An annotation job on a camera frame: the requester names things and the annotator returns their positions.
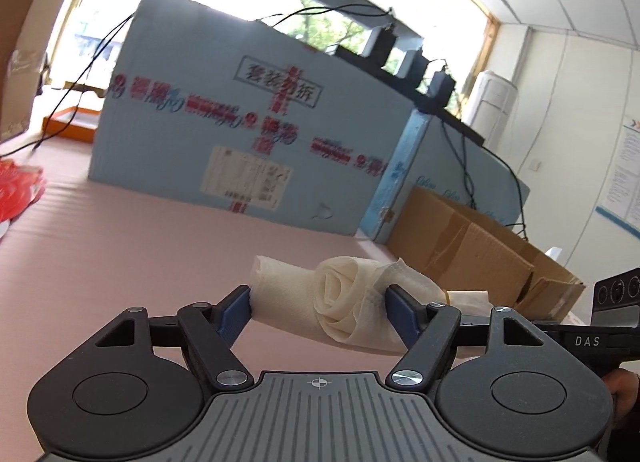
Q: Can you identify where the white cloth shopping bag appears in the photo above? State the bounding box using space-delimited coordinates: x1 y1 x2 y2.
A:
248 256 492 355

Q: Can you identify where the person's right hand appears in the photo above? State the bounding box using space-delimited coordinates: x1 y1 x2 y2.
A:
602 369 639 423

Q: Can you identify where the open brown cardboard box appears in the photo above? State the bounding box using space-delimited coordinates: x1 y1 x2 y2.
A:
386 187 585 321

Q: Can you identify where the white air conditioner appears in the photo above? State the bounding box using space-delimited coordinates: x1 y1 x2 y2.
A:
462 71 518 149

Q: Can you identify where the large blue cardboard box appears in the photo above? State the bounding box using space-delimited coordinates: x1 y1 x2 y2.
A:
89 0 413 235

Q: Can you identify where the orange flat box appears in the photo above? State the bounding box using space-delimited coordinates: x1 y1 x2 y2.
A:
41 107 101 144

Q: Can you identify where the brown sealed cardboard box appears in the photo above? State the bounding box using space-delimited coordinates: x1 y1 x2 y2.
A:
0 0 64 142

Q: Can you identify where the wall notice poster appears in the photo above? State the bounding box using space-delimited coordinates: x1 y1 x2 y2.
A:
596 115 640 238

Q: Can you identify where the black cable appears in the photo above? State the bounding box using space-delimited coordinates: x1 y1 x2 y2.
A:
0 11 138 158

